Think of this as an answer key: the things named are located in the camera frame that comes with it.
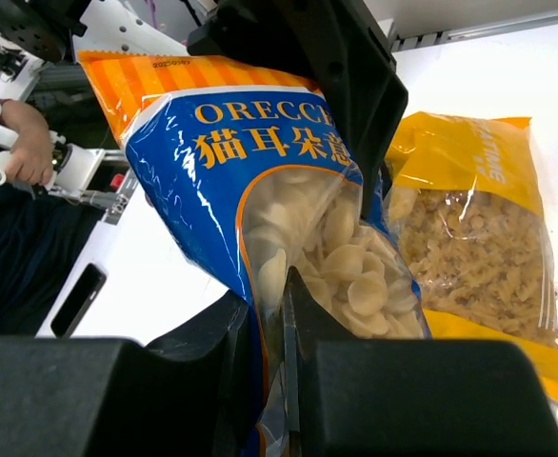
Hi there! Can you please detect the yellow fusilli pasta bag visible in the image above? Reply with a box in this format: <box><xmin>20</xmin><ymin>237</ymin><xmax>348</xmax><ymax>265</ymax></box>
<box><xmin>386</xmin><ymin>112</ymin><xmax>558</xmax><ymax>404</ymax></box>

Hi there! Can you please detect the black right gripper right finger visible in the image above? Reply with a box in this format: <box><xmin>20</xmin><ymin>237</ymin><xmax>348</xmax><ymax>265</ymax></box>
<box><xmin>187</xmin><ymin>0</ymin><xmax>408</xmax><ymax>218</ymax></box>

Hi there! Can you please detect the blue orange orecchiette pasta bag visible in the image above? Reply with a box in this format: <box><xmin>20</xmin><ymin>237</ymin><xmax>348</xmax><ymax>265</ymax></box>
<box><xmin>76</xmin><ymin>50</ymin><xmax>432</xmax><ymax>457</ymax></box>

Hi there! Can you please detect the white teleoperation handle device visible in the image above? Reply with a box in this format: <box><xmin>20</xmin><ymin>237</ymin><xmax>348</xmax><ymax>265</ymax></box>
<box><xmin>0</xmin><ymin>100</ymin><xmax>136</xmax><ymax>225</ymax></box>

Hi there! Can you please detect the black smartphone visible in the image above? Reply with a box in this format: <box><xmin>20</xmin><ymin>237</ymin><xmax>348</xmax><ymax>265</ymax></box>
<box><xmin>50</xmin><ymin>263</ymin><xmax>107</xmax><ymax>338</ymax></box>

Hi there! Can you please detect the operator hand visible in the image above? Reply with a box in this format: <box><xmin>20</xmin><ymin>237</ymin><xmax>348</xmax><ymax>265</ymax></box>
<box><xmin>0</xmin><ymin>100</ymin><xmax>54</xmax><ymax>186</ymax></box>

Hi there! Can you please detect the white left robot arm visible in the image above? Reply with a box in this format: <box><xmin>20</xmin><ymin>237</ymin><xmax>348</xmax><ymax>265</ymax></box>
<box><xmin>0</xmin><ymin>1</ymin><xmax>217</xmax><ymax>63</ymax></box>

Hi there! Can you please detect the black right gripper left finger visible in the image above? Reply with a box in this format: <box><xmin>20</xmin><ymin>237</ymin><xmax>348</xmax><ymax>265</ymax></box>
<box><xmin>145</xmin><ymin>264</ymin><xmax>337</xmax><ymax>457</ymax></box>

